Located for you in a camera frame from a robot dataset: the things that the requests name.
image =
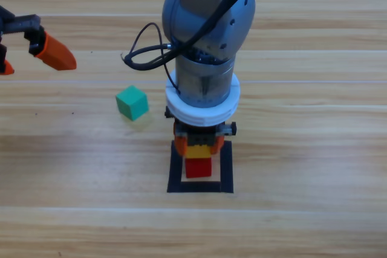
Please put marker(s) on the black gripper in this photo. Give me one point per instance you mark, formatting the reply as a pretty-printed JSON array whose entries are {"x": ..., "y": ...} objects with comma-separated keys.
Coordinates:
[
  {"x": 18, "y": 23},
  {"x": 201, "y": 138}
]

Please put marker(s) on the yellow wooden block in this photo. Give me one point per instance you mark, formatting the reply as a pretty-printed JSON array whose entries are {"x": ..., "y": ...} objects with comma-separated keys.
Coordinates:
[{"x": 198, "y": 152}]

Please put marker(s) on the red wooden block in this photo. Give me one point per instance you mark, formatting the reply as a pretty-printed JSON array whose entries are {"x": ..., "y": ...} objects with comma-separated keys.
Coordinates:
[{"x": 198, "y": 168}]

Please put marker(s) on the green wooden block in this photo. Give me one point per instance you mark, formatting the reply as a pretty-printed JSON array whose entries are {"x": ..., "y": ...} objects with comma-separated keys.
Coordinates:
[{"x": 131, "y": 104}]

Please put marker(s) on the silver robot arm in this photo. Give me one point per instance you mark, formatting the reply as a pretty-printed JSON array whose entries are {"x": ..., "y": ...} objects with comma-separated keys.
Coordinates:
[{"x": 211, "y": 28}]

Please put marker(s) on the black tape square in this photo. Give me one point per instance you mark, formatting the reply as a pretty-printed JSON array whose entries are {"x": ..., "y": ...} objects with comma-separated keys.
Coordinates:
[{"x": 199, "y": 187}]

